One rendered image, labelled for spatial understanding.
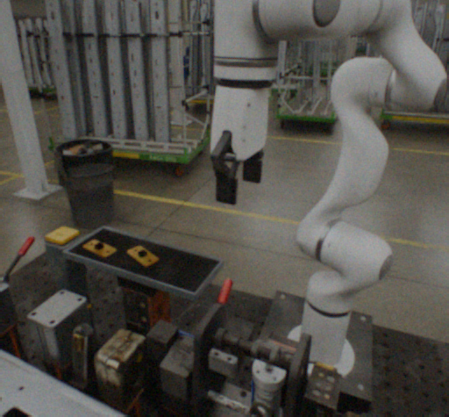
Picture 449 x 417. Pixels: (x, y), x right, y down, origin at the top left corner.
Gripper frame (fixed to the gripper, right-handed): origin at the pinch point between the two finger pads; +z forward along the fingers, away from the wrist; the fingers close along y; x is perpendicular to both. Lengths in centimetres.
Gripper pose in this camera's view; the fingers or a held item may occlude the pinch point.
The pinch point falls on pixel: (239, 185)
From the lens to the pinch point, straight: 55.7
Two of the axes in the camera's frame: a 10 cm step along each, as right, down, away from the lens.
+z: -0.2, 9.2, 4.0
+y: -4.6, 3.4, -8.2
